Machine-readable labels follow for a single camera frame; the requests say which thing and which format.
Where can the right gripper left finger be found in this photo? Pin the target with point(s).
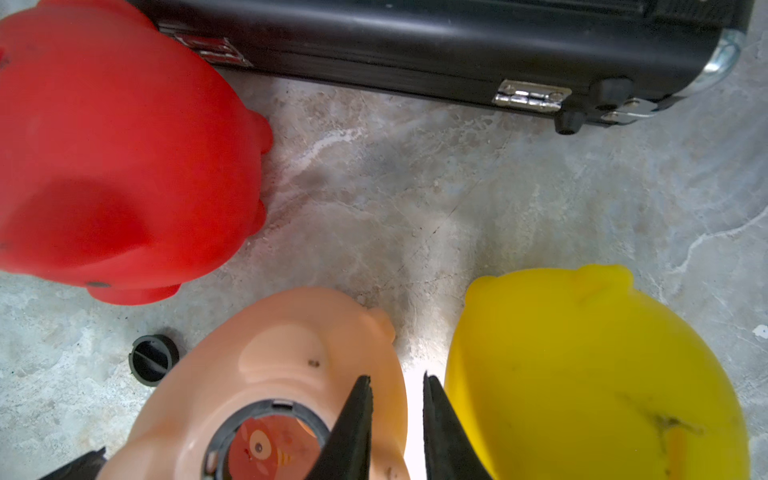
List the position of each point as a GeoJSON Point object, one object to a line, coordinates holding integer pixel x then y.
{"type": "Point", "coordinates": [347, 452]}

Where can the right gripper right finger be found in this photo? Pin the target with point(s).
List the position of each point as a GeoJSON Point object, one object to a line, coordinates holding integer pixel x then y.
{"type": "Point", "coordinates": [449, 454]}

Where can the black case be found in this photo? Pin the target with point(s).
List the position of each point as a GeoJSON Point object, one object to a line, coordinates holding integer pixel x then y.
{"type": "Point", "coordinates": [575, 62]}

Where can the black plug left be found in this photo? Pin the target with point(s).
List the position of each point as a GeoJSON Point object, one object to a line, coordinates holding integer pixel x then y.
{"type": "Point", "coordinates": [151, 358]}

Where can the pink piggy bank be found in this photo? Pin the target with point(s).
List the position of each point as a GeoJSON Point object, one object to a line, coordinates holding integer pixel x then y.
{"type": "Point", "coordinates": [259, 396]}

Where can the red piggy bank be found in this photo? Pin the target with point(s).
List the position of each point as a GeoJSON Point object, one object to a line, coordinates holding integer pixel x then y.
{"type": "Point", "coordinates": [129, 166]}

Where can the yellow piggy bank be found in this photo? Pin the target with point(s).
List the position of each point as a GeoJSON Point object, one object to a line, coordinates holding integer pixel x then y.
{"type": "Point", "coordinates": [576, 374]}

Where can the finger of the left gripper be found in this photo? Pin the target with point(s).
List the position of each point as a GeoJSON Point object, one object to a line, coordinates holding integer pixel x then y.
{"type": "Point", "coordinates": [85, 467]}

